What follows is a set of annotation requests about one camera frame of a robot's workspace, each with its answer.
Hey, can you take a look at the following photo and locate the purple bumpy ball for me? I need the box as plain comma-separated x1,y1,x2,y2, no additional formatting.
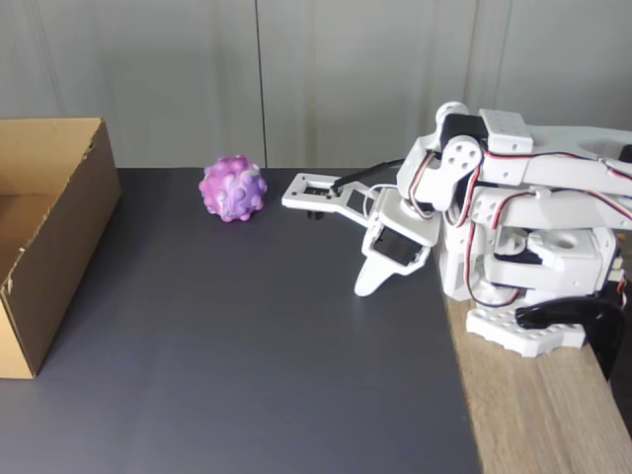
197,154,269,224

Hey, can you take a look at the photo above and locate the brown cardboard box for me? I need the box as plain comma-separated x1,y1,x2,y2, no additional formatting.
0,117,122,380

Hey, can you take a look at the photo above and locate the dark grey table mat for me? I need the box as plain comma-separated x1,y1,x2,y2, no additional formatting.
0,166,484,474

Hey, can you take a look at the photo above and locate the black table clamp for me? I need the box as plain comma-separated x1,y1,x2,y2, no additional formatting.
514,294,626,381

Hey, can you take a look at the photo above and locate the black camera cable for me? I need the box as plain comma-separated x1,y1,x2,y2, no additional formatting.
329,158,407,195

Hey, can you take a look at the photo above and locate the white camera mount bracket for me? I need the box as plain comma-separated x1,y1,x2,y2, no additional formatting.
280,172,379,233

